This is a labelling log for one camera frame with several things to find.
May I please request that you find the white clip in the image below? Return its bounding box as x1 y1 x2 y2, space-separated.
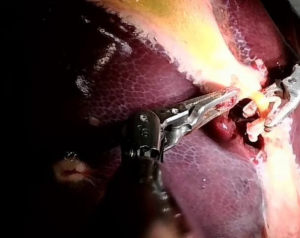
246 120 266 142
242 98 259 119
265 93 283 124

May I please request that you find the right arm instrument jaw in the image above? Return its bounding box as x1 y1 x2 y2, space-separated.
263 97 300 132
263 80 287 97

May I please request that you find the left arm instrument jaw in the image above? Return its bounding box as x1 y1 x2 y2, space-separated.
188 88 241 111
189 96 238 130

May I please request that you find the gallbladder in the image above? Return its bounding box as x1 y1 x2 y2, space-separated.
89 0 267 100

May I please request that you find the left arm instrument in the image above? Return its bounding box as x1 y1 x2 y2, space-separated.
119 103 195 164

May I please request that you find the pale fatty tissue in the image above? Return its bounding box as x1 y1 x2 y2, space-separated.
52 157 93 183
249 115 300 238

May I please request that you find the right arm instrument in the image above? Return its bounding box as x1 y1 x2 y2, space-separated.
283 56 300 100

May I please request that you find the dark red liver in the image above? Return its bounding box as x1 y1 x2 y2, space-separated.
63 0 300 238

